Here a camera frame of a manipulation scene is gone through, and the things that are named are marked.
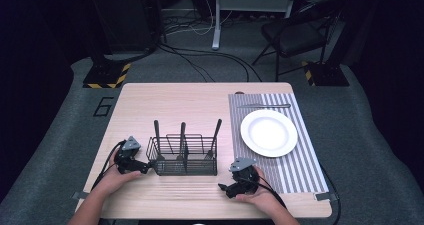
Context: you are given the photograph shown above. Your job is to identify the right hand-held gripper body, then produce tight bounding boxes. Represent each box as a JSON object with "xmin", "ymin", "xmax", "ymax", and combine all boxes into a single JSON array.
[{"xmin": 228, "ymin": 156, "xmax": 261, "ymax": 199}]

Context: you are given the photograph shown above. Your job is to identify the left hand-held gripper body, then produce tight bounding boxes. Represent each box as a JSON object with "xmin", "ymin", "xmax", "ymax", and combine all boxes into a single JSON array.
[{"xmin": 114, "ymin": 135, "xmax": 150, "ymax": 175}]

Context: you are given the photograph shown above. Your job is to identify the black wire cutlery basket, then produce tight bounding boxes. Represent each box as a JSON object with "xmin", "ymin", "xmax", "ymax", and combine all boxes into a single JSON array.
[{"xmin": 145, "ymin": 133, "xmax": 219, "ymax": 177}]

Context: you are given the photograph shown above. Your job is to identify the person's right hand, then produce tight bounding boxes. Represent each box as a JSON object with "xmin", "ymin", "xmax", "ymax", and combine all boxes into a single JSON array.
[{"xmin": 235, "ymin": 166, "xmax": 285, "ymax": 213}]

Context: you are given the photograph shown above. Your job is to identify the person's left hand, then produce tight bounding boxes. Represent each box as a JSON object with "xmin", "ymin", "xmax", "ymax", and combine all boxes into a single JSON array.
[{"xmin": 96, "ymin": 150, "xmax": 143, "ymax": 197}]

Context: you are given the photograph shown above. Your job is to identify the white plate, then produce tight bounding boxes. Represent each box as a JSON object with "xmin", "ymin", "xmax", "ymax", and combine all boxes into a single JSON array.
[{"xmin": 240, "ymin": 109, "xmax": 299, "ymax": 159}]

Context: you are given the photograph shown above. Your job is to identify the grey striped placemat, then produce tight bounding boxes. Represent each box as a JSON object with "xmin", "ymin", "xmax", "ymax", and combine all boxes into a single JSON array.
[{"xmin": 227, "ymin": 92, "xmax": 330, "ymax": 195}]

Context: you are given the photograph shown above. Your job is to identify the silver table knife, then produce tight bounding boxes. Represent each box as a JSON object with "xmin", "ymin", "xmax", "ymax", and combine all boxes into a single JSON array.
[{"xmin": 236, "ymin": 103, "xmax": 292, "ymax": 110}]

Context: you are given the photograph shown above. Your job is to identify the black base with yellow stripes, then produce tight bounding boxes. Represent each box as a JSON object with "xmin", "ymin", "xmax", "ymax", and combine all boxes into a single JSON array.
[
  {"xmin": 82, "ymin": 62, "xmax": 132, "ymax": 90},
  {"xmin": 301, "ymin": 60, "xmax": 351, "ymax": 87}
]

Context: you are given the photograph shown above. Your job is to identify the dark cabinet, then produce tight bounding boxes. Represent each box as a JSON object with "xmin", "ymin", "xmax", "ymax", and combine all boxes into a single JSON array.
[{"xmin": 84, "ymin": 0, "xmax": 165, "ymax": 54}]

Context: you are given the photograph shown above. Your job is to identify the black folding chair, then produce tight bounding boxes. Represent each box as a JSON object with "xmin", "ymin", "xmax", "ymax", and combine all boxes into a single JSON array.
[{"xmin": 251, "ymin": 0, "xmax": 339, "ymax": 83}]

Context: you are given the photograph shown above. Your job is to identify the white metal stand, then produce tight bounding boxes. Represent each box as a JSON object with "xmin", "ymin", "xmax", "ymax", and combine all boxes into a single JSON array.
[{"xmin": 211, "ymin": 0, "xmax": 298, "ymax": 51}]

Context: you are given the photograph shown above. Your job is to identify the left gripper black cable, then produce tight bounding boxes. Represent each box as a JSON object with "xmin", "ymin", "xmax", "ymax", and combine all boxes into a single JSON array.
[{"xmin": 90, "ymin": 140, "xmax": 127, "ymax": 192}]

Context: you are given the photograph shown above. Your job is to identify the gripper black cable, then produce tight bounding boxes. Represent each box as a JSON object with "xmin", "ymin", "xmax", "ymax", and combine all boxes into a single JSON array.
[
  {"xmin": 244, "ymin": 164, "xmax": 342, "ymax": 225},
  {"xmin": 90, "ymin": 140, "xmax": 127, "ymax": 192}
]

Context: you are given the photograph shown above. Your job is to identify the black-handled spoon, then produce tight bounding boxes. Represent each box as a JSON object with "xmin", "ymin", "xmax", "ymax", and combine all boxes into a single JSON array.
[
  {"xmin": 176, "ymin": 121, "xmax": 188, "ymax": 162},
  {"xmin": 153, "ymin": 119, "xmax": 165, "ymax": 162}
]

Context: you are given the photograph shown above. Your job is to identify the black-handled fork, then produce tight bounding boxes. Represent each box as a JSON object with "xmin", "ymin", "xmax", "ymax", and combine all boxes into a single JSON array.
[{"xmin": 204, "ymin": 118, "xmax": 223, "ymax": 161}]

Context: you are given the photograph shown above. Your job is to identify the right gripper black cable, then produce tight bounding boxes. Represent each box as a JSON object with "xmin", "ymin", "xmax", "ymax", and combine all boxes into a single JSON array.
[{"xmin": 244, "ymin": 164, "xmax": 342, "ymax": 225}]

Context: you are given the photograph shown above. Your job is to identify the black floor cables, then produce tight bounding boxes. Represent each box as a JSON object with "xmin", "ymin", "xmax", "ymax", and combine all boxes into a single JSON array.
[{"xmin": 156, "ymin": 14, "xmax": 263, "ymax": 83}]

